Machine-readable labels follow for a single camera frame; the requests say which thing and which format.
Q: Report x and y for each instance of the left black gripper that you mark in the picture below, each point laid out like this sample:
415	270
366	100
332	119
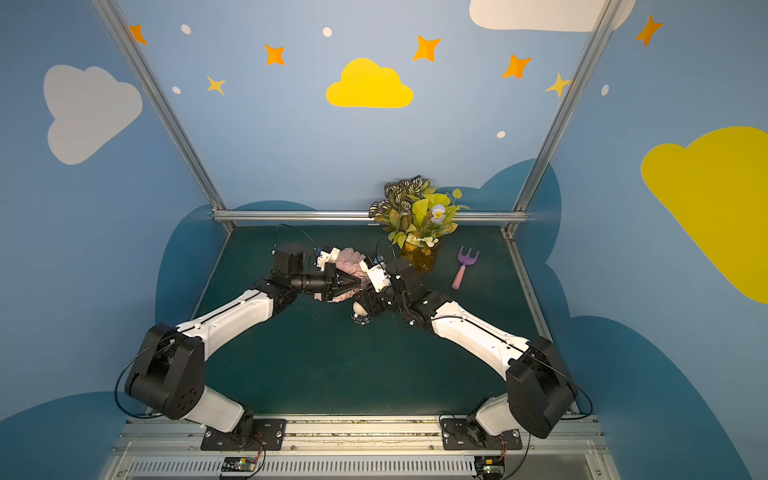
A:
330	280

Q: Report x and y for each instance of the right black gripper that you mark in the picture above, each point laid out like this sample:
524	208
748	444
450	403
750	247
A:
383	294

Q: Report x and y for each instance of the pink puffy bag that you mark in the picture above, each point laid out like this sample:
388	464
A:
349	261

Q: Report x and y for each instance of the white plush keychain decoration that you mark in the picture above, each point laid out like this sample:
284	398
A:
360	315

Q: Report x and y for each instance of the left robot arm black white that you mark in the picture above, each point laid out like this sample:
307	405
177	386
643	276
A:
168	373

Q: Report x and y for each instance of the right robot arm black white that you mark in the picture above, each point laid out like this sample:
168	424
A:
539	388

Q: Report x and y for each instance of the purple toy garden fork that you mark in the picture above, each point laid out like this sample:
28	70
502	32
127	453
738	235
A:
466	258

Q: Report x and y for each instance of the potted artificial plant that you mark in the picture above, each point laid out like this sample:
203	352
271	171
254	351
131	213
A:
417	217

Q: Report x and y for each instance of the right controller board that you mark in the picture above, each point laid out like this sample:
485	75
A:
489	468

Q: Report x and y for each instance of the controller board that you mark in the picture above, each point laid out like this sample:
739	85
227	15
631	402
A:
231	465
489	468

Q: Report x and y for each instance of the left controller board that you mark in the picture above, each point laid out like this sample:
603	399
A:
231	465

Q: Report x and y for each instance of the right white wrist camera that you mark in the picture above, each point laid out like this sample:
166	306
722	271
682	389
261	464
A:
375	269

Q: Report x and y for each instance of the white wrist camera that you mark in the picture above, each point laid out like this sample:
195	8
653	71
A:
375	269
327	254

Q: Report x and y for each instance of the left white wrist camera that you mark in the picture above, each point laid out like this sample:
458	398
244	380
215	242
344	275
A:
327	254

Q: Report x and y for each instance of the back frame bar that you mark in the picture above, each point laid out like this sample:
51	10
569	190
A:
352	216

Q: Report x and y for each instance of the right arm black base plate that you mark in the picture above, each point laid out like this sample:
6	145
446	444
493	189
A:
461	434

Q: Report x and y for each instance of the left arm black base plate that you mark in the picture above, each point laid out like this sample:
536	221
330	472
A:
252	434

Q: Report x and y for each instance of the aluminium front rail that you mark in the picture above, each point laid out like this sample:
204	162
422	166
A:
356	447

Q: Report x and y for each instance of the right frame post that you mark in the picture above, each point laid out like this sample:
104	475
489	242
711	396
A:
590	56

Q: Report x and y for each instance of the frame post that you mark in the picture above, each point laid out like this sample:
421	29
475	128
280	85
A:
114	20
590	56

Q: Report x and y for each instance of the left frame post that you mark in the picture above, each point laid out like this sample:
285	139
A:
114	20

